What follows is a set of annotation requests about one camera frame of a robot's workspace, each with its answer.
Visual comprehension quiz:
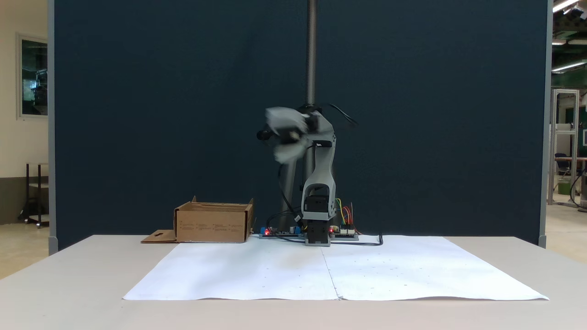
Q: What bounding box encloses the aluminium profile frame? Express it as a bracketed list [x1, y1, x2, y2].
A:
[547, 88, 581, 208]

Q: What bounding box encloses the black power cable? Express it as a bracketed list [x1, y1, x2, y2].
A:
[329, 233, 384, 247]

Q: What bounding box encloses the black elbow cable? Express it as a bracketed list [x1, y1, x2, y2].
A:
[265, 208, 304, 240]

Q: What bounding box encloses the brown cardboard box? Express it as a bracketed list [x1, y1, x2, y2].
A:
[141, 196, 255, 244]

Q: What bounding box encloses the black forearm cable loop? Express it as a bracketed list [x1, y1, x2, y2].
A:
[277, 162, 304, 221]

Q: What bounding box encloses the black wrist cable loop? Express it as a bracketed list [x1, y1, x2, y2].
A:
[328, 103, 359, 127]

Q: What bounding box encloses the dark grey moving gripper finger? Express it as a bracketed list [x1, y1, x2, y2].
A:
[274, 139, 311, 164]

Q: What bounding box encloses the circuit board with coloured wires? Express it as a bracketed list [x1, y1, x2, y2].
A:
[330, 224, 360, 241]

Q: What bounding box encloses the white paper sheet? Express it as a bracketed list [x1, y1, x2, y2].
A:
[122, 235, 550, 302]

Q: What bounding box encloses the blue office chair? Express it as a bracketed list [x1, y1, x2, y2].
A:
[554, 153, 573, 178]

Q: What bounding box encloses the dark blue partition panel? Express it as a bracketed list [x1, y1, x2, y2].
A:
[48, 0, 554, 252]

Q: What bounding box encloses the blue circuit board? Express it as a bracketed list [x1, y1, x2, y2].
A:
[258, 225, 304, 240]

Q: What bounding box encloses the black shelf cart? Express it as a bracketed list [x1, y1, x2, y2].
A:
[17, 162, 50, 229]

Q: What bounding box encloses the light grey fixed gripper finger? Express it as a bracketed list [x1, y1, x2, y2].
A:
[265, 106, 309, 137]

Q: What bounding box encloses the white framed window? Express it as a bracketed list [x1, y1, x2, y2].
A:
[17, 33, 49, 121]

